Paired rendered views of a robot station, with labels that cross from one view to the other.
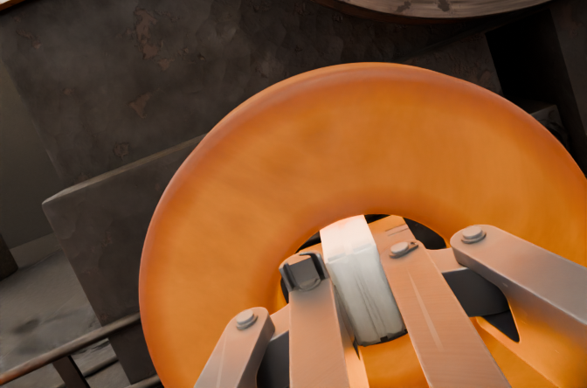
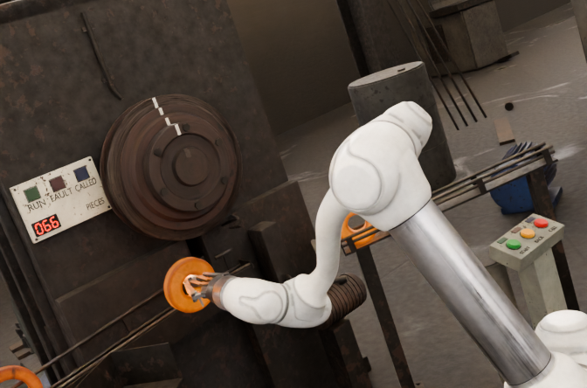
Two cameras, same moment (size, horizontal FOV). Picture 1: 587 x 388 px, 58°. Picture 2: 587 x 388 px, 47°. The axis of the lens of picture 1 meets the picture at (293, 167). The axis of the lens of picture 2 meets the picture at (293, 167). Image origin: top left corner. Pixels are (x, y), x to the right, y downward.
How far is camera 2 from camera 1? 1.79 m
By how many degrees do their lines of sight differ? 38
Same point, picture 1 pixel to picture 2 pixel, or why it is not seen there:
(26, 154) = not seen: outside the picture
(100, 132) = (68, 278)
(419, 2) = (176, 237)
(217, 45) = (107, 245)
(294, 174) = (184, 270)
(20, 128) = not seen: outside the picture
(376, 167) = (192, 268)
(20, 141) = not seen: outside the picture
